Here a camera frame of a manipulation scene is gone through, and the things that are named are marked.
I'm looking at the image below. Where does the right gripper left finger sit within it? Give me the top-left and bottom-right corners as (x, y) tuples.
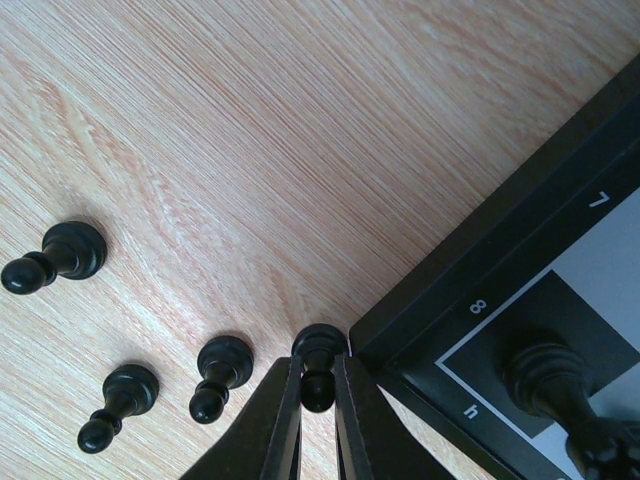
(181, 356), (303, 480)

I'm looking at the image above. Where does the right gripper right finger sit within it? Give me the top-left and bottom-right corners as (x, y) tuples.
(334, 355), (453, 480)

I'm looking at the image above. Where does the black chess piece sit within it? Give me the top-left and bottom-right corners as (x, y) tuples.
(1, 221), (108, 295)
(77, 364), (160, 454)
(189, 335), (254, 424)
(291, 323), (349, 413)

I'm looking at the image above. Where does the black chess pawn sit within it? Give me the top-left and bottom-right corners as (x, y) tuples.
(499, 330), (639, 479)

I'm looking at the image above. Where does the black and grey chessboard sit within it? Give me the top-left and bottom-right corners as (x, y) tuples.
(349, 61), (639, 479)

